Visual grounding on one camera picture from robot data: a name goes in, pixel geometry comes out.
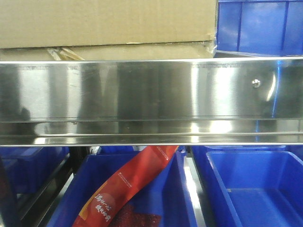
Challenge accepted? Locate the steel rail screw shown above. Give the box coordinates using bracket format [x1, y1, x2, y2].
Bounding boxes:
[251, 79, 261, 88]

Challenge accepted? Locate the lower middle blue bin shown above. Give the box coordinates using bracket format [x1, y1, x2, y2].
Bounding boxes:
[47, 151, 197, 227]

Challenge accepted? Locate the upper right blue bin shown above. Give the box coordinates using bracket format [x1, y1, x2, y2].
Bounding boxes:
[216, 0, 303, 56]

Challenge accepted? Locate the blue bin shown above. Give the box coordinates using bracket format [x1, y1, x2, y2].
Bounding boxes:
[47, 151, 197, 227]
[192, 146, 303, 227]
[216, 0, 303, 56]
[0, 147, 69, 194]

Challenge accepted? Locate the lower left blue bin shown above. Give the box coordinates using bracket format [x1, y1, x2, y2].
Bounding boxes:
[0, 147, 69, 194]

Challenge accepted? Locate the lower right blue bin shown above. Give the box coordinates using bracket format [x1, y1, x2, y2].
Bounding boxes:
[192, 146, 303, 227]

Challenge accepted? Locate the brown cardboard carton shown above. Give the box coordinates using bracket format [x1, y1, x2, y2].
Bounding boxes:
[0, 0, 218, 61]

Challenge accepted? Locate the stainless steel shelf rail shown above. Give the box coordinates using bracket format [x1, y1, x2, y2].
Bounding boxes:
[0, 57, 303, 146]

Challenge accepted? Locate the red printed snack bag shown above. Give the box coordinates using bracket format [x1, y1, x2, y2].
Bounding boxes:
[72, 145, 179, 227]

